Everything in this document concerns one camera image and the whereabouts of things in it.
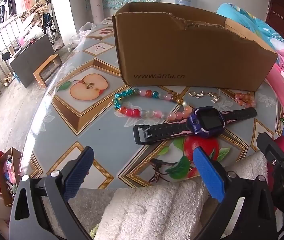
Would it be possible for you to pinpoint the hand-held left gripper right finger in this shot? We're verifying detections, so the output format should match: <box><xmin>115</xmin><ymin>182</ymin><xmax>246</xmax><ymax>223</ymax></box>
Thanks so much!
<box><xmin>193</xmin><ymin>147</ymin><xmax>276</xmax><ymax>240</ymax></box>

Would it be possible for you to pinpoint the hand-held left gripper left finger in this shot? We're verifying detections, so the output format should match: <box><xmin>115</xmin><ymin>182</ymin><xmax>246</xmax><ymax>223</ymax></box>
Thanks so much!
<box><xmin>9</xmin><ymin>146</ymin><xmax>95</xmax><ymax>240</ymax></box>

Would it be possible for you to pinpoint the purple black smart watch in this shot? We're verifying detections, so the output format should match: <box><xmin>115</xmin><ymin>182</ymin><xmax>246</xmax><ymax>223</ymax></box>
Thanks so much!
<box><xmin>133</xmin><ymin>106</ymin><xmax>257</xmax><ymax>145</ymax></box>

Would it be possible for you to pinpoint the orange bead bracelet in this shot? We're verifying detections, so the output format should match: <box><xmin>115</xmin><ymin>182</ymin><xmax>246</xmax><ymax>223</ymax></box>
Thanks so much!
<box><xmin>234</xmin><ymin>92</ymin><xmax>256</xmax><ymax>108</ymax></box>

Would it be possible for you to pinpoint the colourful glass bead necklace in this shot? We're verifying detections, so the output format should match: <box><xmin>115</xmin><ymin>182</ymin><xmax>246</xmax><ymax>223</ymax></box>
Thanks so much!
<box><xmin>112</xmin><ymin>88</ymin><xmax>194</xmax><ymax>122</ymax></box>

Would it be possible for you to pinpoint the torn cardboard box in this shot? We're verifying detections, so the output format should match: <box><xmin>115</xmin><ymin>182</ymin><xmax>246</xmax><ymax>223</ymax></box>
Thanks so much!
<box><xmin>112</xmin><ymin>2</ymin><xmax>279</xmax><ymax>92</ymax></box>

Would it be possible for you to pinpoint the fruit print tablecloth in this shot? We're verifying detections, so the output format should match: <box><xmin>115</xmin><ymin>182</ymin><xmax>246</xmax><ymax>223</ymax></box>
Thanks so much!
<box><xmin>19</xmin><ymin>17</ymin><xmax>284</xmax><ymax>189</ymax></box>

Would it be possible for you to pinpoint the white fleece garment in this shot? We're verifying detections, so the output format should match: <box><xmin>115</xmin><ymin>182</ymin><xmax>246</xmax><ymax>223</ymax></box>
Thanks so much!
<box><xmin>95</xmin><ymin>152</ymin><xmax>269</xmax><ymax>240</ymax></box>

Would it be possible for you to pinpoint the brown paper bag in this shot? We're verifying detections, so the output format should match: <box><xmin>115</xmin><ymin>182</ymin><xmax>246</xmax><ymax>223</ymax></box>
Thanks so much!
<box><xmin>0</xmin><ymin>147</ymin><xmax>23</xmax><ymax>207</ymax></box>

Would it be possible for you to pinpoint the wooden stool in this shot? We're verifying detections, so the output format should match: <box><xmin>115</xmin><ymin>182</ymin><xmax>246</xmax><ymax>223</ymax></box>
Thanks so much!
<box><xmin>33</xmin><ymin>54</ymin><xmax>63</xmax><ymax>88</ymax></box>

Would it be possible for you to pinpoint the dark grey cabinet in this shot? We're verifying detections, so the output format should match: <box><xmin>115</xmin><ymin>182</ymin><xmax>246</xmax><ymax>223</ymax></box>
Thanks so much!
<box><xmin>9</xmin><ymin>33</ymin><xmax>56</xmax><ymax>88</ymax></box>

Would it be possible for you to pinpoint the white hook rack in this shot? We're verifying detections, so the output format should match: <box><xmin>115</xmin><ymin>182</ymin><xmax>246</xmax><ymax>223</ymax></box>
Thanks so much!
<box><xmin>272</xmin><ymin>11</ymin><xmax>284</xmax><ymax>24</ymax></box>

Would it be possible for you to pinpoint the blue printed quilt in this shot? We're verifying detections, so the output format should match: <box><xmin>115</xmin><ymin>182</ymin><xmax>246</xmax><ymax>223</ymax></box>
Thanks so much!
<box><xmin>217</xmin><ymin>2</ymin><xmax>284</xmax><ymax>65</ymax></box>

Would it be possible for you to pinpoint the dark red door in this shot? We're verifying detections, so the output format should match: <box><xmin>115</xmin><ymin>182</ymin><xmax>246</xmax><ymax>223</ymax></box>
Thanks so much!
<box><xmin>266</xmin><ymin>0</ymin><xmax>284</xmax><ymax>44</ymax></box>

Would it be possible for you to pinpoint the clear plastic bag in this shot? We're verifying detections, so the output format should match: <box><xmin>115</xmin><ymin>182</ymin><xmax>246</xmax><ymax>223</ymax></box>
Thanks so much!
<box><xmin>69</xmin><ymin>22</ymin><xmax>97</xmax><ymax>50</ymax></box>

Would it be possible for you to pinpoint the wheelchair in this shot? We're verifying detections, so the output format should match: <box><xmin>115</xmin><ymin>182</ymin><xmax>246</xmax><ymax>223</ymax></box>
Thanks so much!
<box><xmin>43</xmin><ymin>12</ymin><xmax>57</xmax><ymax>43</ymax></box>

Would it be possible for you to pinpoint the pile of beige clothes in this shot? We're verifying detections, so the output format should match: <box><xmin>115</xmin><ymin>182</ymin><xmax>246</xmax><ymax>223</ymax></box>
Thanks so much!
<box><xmin>22</xmin><ymin>0</ymin><xmax>51</xmax><ymax>28</ymax></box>

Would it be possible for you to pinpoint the pink paper roll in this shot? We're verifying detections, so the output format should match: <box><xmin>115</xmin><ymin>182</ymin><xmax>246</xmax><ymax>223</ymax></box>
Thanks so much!
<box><xmin>88</xmin><ymin>0</ymin><xmax>105</xmax><ymax>23</ymax></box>

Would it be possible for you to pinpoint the dark hanging jacket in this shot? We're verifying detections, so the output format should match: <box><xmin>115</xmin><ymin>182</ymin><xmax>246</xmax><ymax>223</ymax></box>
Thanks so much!
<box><xmin>0</xmin><ymin>0</ymin><xmax>17</xmax><ymax>23</ymax></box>

